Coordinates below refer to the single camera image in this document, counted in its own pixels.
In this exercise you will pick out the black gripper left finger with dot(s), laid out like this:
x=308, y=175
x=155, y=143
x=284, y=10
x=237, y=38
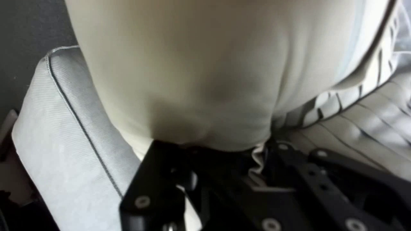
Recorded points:
x=149, y=192

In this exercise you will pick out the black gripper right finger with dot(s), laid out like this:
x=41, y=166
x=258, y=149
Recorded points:
x=341, y=192

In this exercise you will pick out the grey fabric sofa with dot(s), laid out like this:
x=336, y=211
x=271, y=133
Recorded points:
x=64, y=149

